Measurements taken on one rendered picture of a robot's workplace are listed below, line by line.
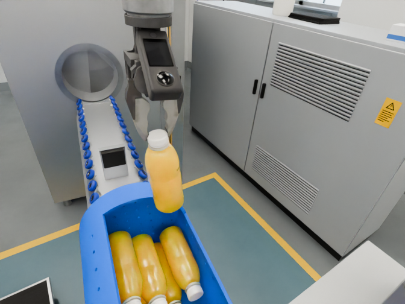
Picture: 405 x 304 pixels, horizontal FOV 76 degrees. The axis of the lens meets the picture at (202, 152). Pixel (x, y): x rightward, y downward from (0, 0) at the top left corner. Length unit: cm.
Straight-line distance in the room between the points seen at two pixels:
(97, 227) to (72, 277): 142
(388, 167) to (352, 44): 69
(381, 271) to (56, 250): 196
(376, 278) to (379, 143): 106
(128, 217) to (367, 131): 138
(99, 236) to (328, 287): 51
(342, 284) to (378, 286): 8
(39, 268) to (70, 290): 29
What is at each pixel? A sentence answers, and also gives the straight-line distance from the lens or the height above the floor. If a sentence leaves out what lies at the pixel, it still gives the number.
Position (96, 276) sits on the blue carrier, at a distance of 60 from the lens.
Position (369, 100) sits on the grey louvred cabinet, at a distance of 168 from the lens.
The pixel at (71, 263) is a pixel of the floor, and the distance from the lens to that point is 212.
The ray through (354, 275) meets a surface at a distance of 73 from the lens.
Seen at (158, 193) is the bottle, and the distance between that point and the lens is 56.
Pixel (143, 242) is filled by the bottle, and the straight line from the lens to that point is 74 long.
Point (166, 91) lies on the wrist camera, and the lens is 36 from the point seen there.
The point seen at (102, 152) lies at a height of 108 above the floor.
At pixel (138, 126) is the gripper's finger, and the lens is 47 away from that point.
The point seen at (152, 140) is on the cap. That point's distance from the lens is 48.
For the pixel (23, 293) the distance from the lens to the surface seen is 193.
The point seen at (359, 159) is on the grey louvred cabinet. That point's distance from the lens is 178.
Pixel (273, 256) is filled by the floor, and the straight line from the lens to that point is 212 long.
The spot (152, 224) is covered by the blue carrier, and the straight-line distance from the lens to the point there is 81.
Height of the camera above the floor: 169
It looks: 35 degrees down
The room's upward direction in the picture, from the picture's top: 4 degrees clockwise
